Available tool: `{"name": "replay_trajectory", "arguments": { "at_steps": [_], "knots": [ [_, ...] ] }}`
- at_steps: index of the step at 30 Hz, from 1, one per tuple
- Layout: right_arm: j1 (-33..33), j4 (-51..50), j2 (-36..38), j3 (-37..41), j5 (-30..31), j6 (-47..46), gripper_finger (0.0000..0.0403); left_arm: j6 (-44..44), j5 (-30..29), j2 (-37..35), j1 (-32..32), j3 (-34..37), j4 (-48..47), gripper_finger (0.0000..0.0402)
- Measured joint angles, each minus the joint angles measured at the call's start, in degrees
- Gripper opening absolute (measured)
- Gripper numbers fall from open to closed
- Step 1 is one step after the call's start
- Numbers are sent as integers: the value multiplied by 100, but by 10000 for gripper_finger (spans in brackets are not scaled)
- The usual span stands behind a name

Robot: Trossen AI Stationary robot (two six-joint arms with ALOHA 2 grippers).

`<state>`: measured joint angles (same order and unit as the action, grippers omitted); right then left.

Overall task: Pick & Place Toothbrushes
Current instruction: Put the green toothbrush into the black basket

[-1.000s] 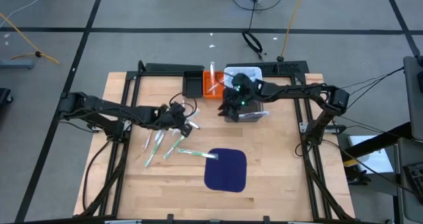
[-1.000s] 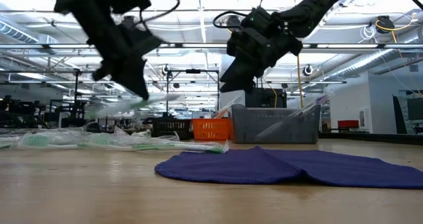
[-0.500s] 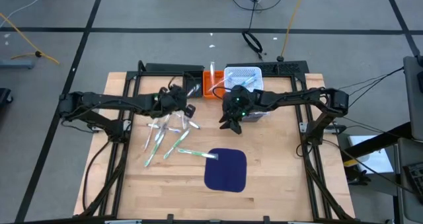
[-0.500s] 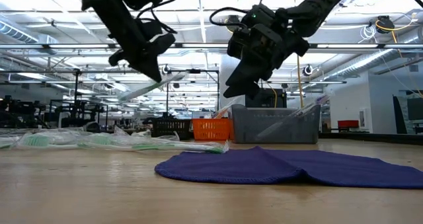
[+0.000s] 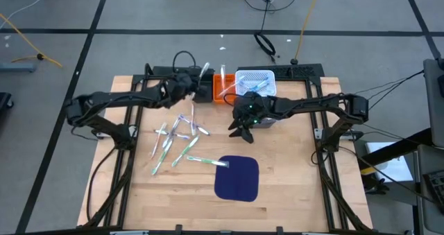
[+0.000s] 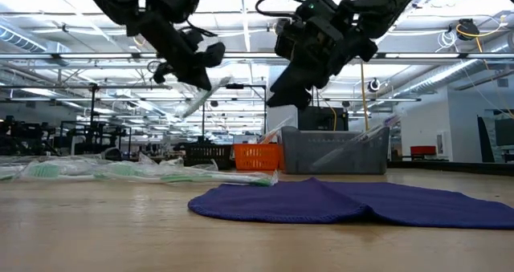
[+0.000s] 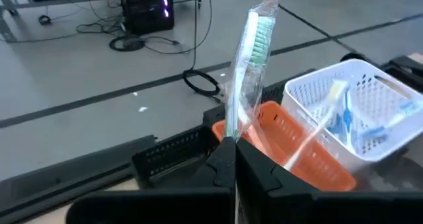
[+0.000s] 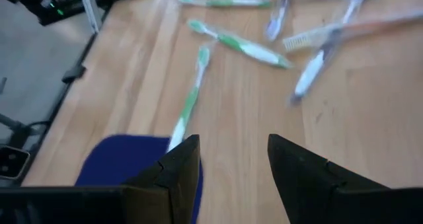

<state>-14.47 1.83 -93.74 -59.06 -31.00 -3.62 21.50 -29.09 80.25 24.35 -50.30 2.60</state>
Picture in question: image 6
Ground grey plastic basket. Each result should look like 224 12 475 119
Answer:
279 126 390 176

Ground black monitor screen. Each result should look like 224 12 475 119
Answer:
297 105 349 132

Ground black metal frame stand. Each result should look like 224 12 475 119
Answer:
202 84 267 143

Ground red box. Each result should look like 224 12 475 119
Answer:
410 145 438 158

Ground black plastic basket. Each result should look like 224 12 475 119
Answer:
183 142 235 172

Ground black background workstations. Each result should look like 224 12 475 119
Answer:
0 115 133 160

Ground black table edge rail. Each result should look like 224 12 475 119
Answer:
387 160 514 177

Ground purple toothbrush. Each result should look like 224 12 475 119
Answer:
311 111 404 173

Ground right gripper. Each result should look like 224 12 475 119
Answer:
267 18 378 111

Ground red toothbrush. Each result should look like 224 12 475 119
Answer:
259 116 294 145

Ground white building pillar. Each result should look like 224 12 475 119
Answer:
266 65 299 144

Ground yellow hanging rope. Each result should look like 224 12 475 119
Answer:
360 61 369 134

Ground orange plastic basket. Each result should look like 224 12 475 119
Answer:
232 143 282 172

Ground purple knitted cloth mat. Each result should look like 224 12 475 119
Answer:
187 177 514 231

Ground wrapped long green toothbrush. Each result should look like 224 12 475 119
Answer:
94 169 280 188

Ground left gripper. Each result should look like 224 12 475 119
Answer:
126 10 226 91

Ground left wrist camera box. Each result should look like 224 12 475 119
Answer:
154 0 201 24

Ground dark wall panel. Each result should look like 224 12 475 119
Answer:
476 115 514 164

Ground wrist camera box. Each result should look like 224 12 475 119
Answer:
295 0 342 26
154 0 201 24

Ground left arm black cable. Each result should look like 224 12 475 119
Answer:
182 21 220 39

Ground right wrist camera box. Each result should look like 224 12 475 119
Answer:
295 0 342 26

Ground wrapped green bristle toothbrush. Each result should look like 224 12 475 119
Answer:
19 159 97 181

